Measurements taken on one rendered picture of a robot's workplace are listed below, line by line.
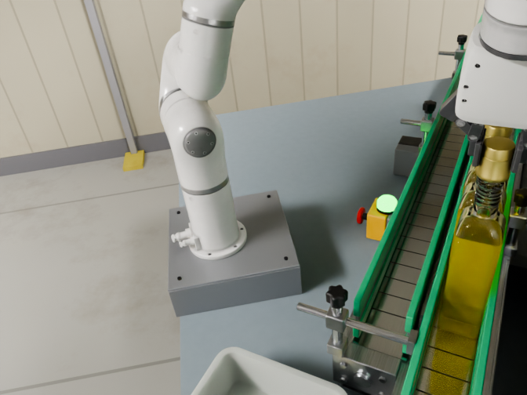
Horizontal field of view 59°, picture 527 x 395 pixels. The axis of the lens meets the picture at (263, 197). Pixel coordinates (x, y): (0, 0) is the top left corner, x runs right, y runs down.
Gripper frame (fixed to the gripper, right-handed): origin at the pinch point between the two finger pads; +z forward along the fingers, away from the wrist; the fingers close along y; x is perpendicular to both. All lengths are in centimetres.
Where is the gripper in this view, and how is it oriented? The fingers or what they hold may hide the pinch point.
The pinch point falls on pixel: (498, 150)
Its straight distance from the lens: 61.2
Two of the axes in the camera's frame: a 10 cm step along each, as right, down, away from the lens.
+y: -8.9, -2.0, 4.2
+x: -4.1, 7.6, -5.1
